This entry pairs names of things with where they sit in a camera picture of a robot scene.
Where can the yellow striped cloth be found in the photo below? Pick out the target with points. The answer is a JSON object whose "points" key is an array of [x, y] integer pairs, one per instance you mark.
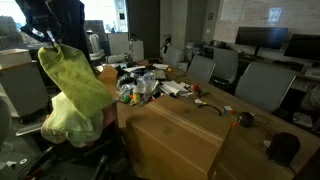
{"points": [[76, 80]]}

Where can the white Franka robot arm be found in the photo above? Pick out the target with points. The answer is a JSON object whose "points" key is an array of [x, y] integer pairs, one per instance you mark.
{"points": [[50, 8]]}

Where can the small orange item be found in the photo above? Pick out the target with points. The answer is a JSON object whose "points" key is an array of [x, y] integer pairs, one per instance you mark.
{"points": [[131, 97]]}

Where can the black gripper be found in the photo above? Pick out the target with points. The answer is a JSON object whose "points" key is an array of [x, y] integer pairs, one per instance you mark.
{"points": [[38, 25]]}

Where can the rubik's cube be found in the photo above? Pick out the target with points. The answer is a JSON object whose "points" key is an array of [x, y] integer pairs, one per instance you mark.
{"points": [[227, 110]]}

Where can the small green item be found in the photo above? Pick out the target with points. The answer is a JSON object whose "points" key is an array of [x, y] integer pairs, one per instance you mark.
{"points": [[126, 99]]}

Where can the pile of cluttered items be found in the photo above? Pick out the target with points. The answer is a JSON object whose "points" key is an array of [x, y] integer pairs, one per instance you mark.
{"points": [[143, 83]]}

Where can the small white cabinet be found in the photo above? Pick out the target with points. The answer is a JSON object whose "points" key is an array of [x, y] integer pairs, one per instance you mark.
{"points": [[136, 50]]}

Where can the cream white cloth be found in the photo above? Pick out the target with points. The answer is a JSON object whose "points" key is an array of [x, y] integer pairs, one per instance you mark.
{"points": [[81, 143]]}

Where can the light green cloth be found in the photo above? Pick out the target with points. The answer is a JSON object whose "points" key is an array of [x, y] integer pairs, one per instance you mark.
{"points": [[63, 120]]}

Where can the small orange object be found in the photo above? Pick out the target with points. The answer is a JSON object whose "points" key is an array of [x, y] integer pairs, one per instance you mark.
{"points": [[234, 124]]}

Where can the black robot stand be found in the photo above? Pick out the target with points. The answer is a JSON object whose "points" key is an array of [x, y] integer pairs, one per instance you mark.
{"points": [[33, 165]]}

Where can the wide black computer monitor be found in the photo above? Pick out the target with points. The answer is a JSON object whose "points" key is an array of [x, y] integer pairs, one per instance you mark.
{"points": [[261, 36]]}

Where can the pink cloth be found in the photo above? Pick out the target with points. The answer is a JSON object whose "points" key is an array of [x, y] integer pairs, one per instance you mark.
{"points": [[109, 116]]}

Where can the computer keyboard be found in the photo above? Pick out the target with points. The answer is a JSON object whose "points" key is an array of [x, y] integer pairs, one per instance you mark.
{"points": [[312, 72]]}

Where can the white bottle yellow label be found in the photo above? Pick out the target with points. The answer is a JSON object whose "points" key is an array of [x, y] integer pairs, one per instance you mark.
{"points": [[136, 93]]}

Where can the orange ball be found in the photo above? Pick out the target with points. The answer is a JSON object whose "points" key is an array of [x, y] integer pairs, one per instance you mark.
{"points": [[195, 88]]}

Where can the whiteboard with writing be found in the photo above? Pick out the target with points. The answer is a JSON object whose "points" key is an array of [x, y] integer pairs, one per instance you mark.
{"points": [[253, 13]]}

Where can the large cardboard box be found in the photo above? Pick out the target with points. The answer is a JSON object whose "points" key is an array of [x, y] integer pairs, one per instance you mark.
{"points": [[173, 143]]}

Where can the stack of white papers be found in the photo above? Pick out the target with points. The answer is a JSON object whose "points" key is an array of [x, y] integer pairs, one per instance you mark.
{"points": [[171, 86]]}

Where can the grey office chair holding clothes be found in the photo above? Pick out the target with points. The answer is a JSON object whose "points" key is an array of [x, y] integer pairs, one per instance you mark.
{"points": [[26, 130]]}

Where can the yellow ball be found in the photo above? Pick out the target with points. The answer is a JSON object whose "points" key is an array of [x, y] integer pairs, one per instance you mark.
{"points": [[169, 70]]}

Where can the dark round bowl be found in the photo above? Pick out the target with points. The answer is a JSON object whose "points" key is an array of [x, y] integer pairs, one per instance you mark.
{"points": [[283, 148]]}

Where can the grey rolling cabinet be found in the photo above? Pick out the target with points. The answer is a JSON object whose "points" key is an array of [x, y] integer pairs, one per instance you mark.
{"points": [[16, 90]]}

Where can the black wall sign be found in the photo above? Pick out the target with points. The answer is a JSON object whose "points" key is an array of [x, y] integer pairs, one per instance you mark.
{"points": [[210, 16]]}

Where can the white storage box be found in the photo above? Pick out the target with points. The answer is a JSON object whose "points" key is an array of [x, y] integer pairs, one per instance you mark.
{"points": [[13, 57]]}

